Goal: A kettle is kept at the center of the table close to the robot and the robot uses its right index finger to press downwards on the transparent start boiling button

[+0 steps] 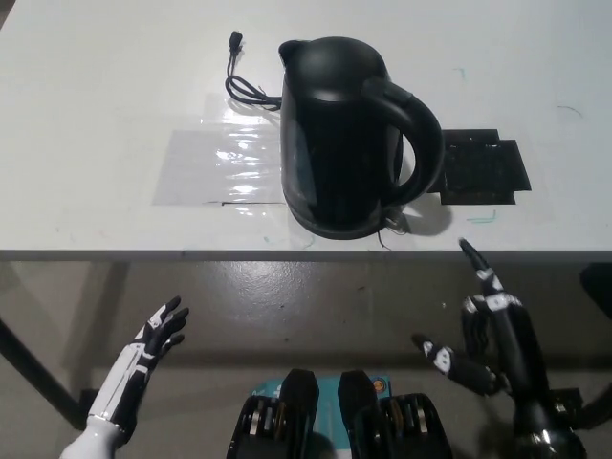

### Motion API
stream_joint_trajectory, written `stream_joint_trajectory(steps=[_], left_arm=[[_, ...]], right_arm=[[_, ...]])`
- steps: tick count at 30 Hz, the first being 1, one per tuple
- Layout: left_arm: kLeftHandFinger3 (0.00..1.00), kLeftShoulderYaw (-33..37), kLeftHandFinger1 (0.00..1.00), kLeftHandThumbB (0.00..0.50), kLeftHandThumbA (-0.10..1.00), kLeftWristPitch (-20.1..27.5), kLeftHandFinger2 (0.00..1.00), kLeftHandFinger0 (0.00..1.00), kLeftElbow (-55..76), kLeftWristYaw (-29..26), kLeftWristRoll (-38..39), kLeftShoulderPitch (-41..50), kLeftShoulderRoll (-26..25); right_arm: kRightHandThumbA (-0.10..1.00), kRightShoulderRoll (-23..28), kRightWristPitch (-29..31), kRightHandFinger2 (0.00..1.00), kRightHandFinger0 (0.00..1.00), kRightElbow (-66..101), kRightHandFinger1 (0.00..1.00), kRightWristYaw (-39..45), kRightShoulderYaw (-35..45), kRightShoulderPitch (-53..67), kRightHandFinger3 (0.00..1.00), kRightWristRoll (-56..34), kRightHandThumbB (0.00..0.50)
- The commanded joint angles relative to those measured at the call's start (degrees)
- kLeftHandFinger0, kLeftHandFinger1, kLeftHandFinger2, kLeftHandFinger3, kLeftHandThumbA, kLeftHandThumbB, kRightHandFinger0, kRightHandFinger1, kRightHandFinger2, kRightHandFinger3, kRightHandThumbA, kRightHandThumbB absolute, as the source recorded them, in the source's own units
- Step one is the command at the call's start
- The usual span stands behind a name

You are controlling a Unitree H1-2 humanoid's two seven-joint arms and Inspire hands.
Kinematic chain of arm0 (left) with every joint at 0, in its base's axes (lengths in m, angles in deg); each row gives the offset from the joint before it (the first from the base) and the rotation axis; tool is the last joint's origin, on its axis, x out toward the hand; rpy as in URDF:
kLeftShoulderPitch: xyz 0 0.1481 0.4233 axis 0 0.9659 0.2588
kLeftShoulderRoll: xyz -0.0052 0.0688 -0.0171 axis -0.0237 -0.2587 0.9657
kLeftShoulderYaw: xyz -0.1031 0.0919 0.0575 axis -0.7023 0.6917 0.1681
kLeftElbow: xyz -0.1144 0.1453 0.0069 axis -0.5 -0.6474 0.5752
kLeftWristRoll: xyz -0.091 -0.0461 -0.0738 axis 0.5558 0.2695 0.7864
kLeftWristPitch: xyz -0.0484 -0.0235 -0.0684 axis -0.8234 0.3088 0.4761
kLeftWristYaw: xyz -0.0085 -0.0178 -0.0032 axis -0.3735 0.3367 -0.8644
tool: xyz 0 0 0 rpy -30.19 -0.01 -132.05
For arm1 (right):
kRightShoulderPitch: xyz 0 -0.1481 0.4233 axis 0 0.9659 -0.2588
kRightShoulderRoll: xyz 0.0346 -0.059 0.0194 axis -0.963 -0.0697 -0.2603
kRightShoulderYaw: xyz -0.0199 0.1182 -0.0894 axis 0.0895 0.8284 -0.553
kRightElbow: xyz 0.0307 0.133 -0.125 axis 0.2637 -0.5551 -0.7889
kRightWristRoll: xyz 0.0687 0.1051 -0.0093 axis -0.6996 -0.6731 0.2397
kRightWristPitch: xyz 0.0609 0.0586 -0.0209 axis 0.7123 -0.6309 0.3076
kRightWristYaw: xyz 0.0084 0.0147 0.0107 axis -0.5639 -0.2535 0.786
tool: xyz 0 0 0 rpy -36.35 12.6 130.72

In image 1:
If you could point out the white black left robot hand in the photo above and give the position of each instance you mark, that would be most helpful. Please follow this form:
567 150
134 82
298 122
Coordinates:
143 344

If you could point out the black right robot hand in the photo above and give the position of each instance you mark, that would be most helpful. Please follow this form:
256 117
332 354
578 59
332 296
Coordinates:
516 344

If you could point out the black electric kettle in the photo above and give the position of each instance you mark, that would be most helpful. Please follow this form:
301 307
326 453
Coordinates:
334 143

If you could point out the black kettle base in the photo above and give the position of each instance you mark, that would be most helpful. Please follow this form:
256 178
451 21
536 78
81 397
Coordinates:
344 233

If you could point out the black table leg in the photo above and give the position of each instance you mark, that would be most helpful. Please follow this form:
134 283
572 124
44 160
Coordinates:
593 408
33 368

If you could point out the black rounded object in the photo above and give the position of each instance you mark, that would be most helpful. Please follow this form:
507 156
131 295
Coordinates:
598 286

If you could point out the large transparent plastic sheet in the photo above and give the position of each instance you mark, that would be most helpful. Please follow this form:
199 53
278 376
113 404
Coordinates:
215 167

